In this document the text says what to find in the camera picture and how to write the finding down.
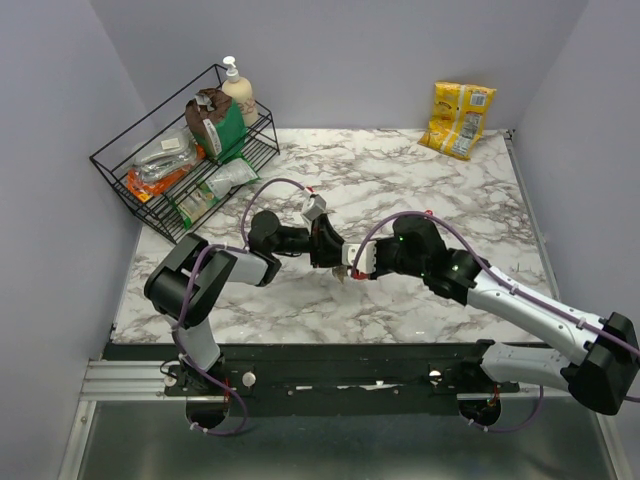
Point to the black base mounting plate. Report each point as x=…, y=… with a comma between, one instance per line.
x=329, y=380

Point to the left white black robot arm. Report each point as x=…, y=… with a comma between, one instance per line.
x=187, y=283

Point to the orange snack packet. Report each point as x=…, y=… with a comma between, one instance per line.
x=146, y=190

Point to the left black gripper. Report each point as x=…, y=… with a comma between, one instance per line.
x=325, y=244

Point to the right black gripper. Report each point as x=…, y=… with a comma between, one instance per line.
x=380, y=245

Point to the black wire rack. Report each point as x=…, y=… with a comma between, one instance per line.
x=115, y=158

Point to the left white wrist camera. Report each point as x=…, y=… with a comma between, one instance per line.
x=314, y=206

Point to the clear plastic packet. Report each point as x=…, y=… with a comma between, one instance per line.
x=168, y=153

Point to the green white snack packet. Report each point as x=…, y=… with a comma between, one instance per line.
x=215, y=188

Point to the brown green bag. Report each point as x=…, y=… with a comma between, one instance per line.
x=216, y=123

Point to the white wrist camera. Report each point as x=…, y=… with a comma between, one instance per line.
x=314, y=206
x=364, y=262

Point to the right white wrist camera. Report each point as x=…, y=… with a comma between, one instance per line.
x=364, y=262

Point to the metal red key organizer plate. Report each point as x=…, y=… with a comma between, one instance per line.
x=341, y=273

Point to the aluminium rail frame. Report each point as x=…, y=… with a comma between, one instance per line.
x=126, y=428

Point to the cream pump lotion bottle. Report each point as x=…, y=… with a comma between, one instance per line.
x=240, y=90

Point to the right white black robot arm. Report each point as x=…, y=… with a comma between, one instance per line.
x=594, y=359

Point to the yellow chips bag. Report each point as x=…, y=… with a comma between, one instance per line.
x=457, y=119

